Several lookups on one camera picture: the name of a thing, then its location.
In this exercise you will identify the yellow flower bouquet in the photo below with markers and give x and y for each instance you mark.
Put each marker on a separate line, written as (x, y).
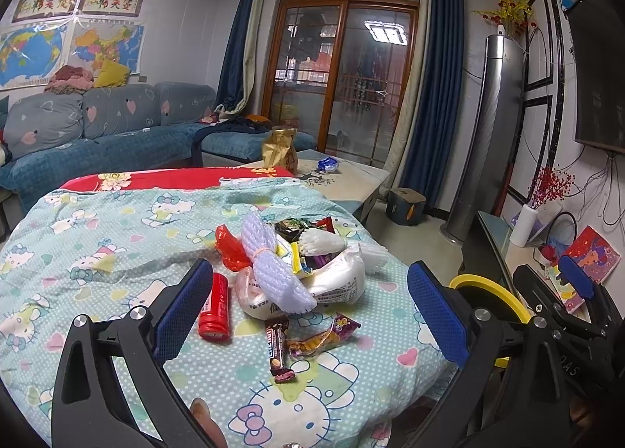
(515, 16)

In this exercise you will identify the red berry branch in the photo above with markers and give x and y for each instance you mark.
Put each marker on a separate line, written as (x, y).
(551, 185)

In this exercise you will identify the world map poster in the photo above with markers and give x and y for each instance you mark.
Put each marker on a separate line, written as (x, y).
(31, 54)

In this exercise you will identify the red cylinder can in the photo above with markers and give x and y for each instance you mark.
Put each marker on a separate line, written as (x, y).
(214, 317)

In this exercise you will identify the yellow cushion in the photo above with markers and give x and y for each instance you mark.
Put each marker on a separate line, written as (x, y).
(111, 75)

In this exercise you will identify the black wall television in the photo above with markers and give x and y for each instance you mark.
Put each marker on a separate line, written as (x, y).
(598, 47)

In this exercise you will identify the blue sectional sofa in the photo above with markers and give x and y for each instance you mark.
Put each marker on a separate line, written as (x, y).
(50, 138)

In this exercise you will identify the white paper roll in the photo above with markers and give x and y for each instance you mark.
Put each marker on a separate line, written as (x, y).
(524, 226)

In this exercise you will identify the white plastic bag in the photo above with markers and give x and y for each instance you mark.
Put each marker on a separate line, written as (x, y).
(342, 280)

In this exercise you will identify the left blue curtain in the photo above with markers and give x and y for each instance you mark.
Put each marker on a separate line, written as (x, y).
(231, 81)

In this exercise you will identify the brown candy bar wrapper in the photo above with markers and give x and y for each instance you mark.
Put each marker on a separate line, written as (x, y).
(275, 332)

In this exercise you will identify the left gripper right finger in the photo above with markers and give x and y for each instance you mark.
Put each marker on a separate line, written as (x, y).
(432, 302)

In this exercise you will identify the wooden glass sliding door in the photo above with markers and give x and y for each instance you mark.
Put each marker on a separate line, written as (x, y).
(338, 70)

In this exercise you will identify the right blue curtain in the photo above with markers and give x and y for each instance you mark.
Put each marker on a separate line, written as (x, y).
(438, 100)

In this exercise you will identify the red black snack wrapper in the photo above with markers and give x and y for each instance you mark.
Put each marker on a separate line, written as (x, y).
(292, 228)

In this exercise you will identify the blue white wrapper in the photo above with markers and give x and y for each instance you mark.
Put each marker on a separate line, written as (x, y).
(328, 165)

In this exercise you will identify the colourful painting canvas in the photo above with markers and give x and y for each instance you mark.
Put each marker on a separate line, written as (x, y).
(591, 252)

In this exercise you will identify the gold paper bag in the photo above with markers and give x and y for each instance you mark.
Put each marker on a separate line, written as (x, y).
(278, 150)

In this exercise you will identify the grey tower air conditioner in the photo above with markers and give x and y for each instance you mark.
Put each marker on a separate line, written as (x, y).
(493, 137)

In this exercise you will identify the tv console cabinet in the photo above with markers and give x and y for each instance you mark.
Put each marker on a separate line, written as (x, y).
(486, 251)

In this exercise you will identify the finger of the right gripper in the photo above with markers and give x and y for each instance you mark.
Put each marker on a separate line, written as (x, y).
(577, 277)

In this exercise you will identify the dark storage stool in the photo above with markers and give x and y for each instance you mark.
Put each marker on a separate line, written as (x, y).
(405, 207)

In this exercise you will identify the hello kitty blanket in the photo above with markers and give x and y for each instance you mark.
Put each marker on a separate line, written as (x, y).
(79, 274)

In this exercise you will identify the blue curtain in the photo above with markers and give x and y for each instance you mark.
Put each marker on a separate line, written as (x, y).
(438, 100)
(231, 81)

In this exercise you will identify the yellow rim trash bin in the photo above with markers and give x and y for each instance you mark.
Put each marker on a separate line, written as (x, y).
(487, 327)

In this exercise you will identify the china map poster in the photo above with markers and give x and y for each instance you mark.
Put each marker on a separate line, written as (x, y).
(95, 41)

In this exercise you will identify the red plastic bag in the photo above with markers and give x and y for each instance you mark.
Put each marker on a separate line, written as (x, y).
(231, 250)

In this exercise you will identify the beige coffee table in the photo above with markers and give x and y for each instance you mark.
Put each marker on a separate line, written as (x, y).
(354, 186)

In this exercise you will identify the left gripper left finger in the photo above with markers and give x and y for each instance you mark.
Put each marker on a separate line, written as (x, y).
(176, 308)

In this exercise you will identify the purple snack wrapper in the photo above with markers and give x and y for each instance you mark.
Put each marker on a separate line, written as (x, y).
(341, 329)

